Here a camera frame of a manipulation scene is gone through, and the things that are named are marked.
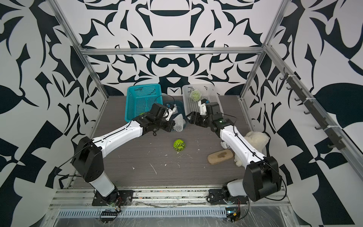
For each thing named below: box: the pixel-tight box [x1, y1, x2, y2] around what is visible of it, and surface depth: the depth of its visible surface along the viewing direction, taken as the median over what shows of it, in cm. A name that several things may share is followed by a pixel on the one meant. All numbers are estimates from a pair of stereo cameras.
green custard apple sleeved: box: [190, 90, 201, 102], surface depth 114 cm
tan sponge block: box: [207, 149, 234, 165], surface depth 87 cm
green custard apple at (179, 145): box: [173, 139, 186, 152], surface depth 89 cm
